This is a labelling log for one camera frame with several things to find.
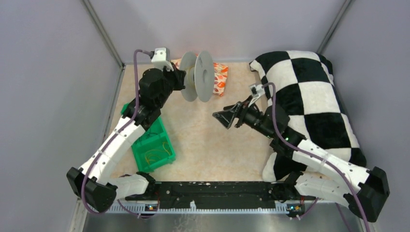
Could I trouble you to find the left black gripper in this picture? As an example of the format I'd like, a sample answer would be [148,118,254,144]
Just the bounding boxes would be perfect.
[155,61,186,108]

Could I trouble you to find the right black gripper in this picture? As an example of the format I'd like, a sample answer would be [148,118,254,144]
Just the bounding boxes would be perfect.
[213,95,275,139]

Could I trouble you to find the yellow thin cable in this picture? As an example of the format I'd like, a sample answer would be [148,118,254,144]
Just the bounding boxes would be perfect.
[187,62,197,86]

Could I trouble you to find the grey plastic cable spool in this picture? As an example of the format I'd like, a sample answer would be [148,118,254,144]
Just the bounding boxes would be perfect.
[179,51,215,102]

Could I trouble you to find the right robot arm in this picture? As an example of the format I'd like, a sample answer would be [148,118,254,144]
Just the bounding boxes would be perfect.
[212,98,390,222]

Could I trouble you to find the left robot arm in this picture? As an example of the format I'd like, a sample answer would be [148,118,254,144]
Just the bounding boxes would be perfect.
[67,64,187,214]

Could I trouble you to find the floral orange cloth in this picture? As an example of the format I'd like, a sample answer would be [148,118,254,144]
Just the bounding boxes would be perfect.
[173,58,229,96]

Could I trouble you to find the green plastic compartment bin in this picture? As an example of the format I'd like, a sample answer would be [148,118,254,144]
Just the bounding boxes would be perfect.
[131,117,176,173]

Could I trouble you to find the black white checkered pillow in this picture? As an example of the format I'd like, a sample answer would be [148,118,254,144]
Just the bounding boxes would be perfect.
[249,50,367,167]

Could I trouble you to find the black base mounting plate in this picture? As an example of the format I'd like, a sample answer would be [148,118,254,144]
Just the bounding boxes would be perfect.
[125,181,302,209]

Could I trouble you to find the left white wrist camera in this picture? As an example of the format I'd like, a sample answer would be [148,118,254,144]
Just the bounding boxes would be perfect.
[151,47,174,71]

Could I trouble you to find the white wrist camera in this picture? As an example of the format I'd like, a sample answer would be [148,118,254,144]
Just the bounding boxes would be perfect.
[151,47,174,71]
[249,84,265,106]

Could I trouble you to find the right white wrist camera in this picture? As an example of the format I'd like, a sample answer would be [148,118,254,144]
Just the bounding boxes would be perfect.
[249,84,265,106]

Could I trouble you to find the aluminium frame rail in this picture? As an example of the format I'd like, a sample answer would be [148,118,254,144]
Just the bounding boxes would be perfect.
[76,181,369,215]

